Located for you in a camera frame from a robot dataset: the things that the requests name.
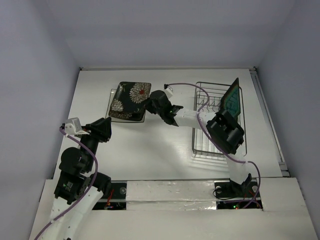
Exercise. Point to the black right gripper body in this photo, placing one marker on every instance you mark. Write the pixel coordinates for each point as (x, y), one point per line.
(152, 104)

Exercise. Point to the white foam front block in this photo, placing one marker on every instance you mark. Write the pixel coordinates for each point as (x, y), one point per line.
(175, 195)

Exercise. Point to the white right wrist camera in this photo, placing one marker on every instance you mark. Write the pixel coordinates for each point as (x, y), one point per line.
(168, 90)

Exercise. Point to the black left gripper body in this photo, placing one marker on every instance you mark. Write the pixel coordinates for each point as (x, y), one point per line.
(91, 140)

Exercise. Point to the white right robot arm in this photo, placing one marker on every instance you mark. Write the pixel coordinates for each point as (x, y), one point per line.
(220, 127)

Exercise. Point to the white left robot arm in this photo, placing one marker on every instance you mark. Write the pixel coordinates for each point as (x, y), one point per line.
(80, 185)

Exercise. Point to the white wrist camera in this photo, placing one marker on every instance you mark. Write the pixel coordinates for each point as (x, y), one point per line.
(168, 90)
(72, 126)

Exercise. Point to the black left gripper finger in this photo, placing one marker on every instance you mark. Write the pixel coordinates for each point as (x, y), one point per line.
(96, 124)
(106, 129)

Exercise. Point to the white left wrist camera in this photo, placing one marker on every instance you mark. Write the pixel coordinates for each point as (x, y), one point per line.
(72, 126)

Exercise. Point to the metal wire dish rack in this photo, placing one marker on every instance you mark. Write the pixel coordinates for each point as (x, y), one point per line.
(212, 92)

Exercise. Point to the black floral square plate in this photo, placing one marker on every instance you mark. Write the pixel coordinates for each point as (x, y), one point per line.
(125, 115)

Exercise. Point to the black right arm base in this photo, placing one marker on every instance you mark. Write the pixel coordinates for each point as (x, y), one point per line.
(229, 190)

